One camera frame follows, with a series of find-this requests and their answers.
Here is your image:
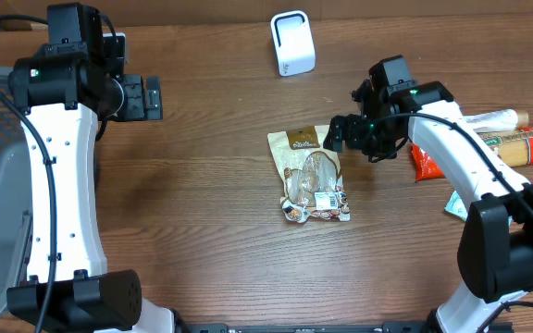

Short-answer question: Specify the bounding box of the brown snack pouch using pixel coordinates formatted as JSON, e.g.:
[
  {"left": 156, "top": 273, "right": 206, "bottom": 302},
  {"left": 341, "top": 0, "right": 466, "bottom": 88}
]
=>
[{"left": 267, "top": 125, "right": 351, "bottom": 224}]

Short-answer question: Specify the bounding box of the light blue snack packet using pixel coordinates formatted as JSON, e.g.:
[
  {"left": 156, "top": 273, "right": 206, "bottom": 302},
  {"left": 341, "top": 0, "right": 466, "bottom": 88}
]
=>
[{"left": 444, "top": 191, "right": 468, "bottom": 221}]

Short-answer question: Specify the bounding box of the white tube with gold cap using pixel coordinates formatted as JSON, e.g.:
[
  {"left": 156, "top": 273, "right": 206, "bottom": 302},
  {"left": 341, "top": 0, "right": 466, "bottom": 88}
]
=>
[{"left": 464, "top": 109, "right": 529, "bottom": 133}]

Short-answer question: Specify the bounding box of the orange pasta package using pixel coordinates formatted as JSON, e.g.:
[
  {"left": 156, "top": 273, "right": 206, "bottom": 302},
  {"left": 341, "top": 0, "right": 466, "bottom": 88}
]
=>
[{"left": 412, "top": 127, "right": 533, "bottom": 181}]

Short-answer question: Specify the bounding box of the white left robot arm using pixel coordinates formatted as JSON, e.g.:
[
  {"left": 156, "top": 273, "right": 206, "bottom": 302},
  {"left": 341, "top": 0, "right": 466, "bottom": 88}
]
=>
[{"left": 6, "top": 3, "right": 177, "bottom": 332}]

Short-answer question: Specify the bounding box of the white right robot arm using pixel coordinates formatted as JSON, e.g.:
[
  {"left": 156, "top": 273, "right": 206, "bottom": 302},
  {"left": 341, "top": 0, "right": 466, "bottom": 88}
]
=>
[{"left": 324, "top": 55, "right": 533, "bottom": 332}]

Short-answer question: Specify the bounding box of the white barcode scanner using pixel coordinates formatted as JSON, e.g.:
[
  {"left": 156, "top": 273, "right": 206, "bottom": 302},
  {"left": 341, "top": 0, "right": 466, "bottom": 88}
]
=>
[{"left": 270, "top": 10, "right": 316, "bottom": 77}]

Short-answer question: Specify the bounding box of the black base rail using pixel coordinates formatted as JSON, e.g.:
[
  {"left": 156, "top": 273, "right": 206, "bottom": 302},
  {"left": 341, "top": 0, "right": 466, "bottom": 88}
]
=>
[{"left": 173, "top": 321, "right": 514, "bottom": 333}]

